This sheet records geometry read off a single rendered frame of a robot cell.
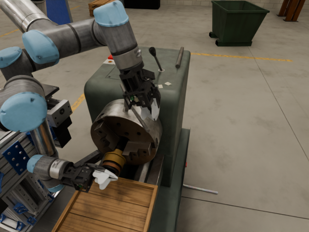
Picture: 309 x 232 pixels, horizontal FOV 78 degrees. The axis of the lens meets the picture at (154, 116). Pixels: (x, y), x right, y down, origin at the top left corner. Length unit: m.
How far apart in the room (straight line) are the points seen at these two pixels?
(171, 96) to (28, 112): 0.54
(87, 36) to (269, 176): 2.16
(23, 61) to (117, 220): 0.84
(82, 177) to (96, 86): 0.43
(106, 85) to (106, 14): 0.51
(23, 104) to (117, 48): 0.31
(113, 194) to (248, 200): 1.44
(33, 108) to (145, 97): 0.33
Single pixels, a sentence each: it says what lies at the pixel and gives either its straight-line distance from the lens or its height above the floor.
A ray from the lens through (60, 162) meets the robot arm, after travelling 0.84.
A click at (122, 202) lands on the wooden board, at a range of 0.94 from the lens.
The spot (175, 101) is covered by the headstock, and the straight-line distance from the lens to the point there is 0.86.
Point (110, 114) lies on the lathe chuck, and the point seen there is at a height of 1.23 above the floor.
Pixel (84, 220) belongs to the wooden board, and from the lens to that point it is 0.94.
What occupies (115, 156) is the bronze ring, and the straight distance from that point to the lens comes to 0.79.
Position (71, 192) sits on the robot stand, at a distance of 1.86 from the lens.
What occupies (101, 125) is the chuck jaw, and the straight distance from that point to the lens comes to 0.81.
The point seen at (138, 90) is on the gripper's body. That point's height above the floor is 1.44.
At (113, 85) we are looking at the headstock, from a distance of 0.95.
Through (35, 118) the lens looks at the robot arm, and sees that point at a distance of 0.68.
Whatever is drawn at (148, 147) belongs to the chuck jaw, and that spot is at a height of 1.12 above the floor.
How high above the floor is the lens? 1.72
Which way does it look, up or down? 40 degrees down
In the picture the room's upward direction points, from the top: straight up
